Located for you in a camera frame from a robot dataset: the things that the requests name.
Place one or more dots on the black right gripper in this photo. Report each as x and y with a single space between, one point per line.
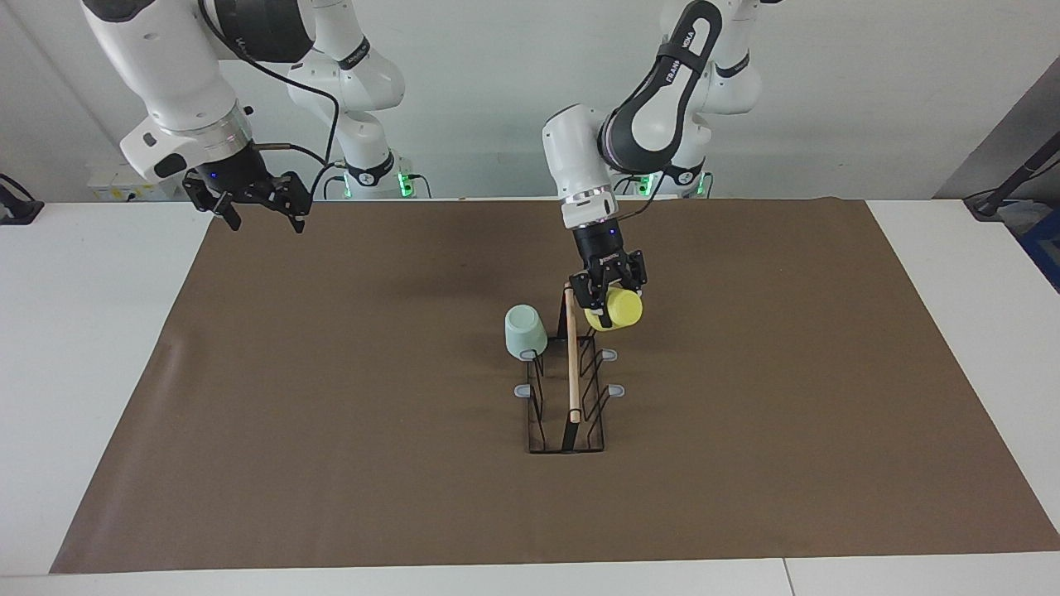
236 178

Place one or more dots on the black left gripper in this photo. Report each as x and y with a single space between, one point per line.
600 248

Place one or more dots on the yellow plastic cup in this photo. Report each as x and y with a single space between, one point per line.
621 308

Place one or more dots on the pale green plastic cup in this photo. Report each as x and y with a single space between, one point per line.
526 331

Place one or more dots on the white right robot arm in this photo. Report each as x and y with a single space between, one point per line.
166 58

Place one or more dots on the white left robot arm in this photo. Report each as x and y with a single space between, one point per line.
662 99

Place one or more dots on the white power box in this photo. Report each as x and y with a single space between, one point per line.
112 186

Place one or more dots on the brown table mat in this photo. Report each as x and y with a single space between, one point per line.
331 455

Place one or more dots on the black stand with pole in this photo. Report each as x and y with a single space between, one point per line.
1014 180

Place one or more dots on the blue box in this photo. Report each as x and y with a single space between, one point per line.
1045 248

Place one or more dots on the black clamp mount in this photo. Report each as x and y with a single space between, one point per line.
16 207

